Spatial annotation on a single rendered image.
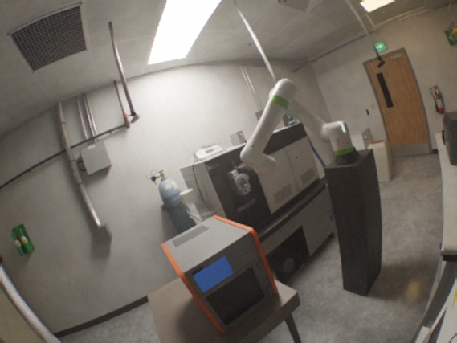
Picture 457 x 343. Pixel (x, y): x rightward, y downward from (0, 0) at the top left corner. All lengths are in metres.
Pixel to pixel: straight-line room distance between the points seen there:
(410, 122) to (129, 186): 5.01
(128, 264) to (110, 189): 0.96
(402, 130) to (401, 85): 0.94
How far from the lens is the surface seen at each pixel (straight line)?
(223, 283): 0.84
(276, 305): 1.03
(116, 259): 2.58
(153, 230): 2.46
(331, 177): 1.24
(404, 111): 4.56
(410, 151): 4.74
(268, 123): 1.01
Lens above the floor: 1.50
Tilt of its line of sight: 8 degrees down
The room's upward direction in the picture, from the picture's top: 22 degrees counter-clockwise
